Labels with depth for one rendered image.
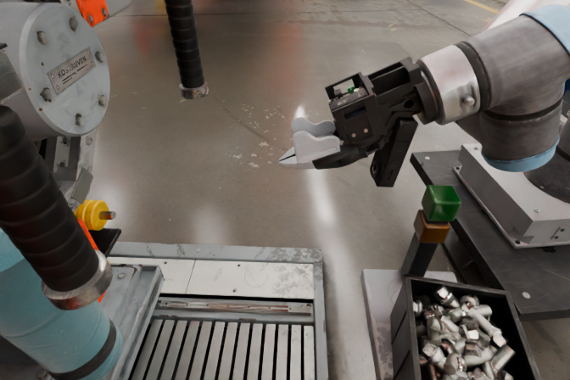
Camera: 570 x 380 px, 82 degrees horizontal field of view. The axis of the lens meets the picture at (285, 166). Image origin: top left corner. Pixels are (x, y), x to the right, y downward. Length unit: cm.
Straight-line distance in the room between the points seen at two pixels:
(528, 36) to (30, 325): 60
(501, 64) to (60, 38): 45
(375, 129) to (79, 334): 43
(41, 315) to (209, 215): 100
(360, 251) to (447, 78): 92
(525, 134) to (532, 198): 54
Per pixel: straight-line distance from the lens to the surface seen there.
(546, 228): 103
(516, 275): 98
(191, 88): 53
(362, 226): 135
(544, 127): 53
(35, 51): 36
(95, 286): 29
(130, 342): 97
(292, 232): 129
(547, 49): 46
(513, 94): 47
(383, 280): 65
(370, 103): 40
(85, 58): 42
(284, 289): 105
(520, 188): 106
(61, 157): 69
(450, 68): 43
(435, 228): 54
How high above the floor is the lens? 98
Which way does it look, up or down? 38 degrees down
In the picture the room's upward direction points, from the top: straight up
